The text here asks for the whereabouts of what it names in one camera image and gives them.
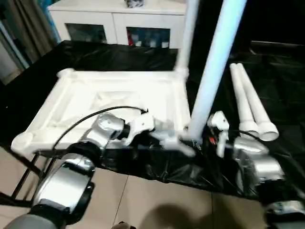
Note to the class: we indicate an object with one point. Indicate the white plastic table leg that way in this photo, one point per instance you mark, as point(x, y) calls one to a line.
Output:
point(189, 35)
point(214, 71)
point(257, 112)
point(243, 102)

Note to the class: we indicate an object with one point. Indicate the white plastic table top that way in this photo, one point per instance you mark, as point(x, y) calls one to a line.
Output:
point(119, 86)

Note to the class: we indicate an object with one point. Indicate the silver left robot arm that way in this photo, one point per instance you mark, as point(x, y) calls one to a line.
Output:
point(71, 176)

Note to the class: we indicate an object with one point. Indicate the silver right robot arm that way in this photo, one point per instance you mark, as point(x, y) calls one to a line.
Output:
point(262, 164)

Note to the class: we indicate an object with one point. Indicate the brown rounded object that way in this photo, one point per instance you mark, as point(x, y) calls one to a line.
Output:
point(124, 225)

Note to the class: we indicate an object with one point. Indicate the black plastic mat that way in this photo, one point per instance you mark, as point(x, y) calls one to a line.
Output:
point(35, 95)

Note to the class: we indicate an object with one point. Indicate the black flat panel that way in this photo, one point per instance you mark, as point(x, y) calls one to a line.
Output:
point(278, 44)

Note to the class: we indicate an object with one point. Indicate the white cabinet with glass doors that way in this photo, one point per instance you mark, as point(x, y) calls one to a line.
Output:
point(114, 19)

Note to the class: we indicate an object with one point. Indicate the dark bundle of small parts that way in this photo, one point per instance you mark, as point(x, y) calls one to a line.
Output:
point(134, 3)

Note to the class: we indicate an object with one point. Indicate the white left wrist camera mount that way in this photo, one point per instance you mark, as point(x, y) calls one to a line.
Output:
point(140, 125)

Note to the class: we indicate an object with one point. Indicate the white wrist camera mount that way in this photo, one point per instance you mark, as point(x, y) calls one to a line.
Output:
point(220, 128)
point(140, 125)

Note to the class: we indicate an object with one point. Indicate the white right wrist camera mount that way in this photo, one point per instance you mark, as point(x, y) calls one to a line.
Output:
point(220, 128)

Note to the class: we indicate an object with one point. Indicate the black folding table frame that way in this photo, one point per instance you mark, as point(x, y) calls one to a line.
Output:
point(26, 171)

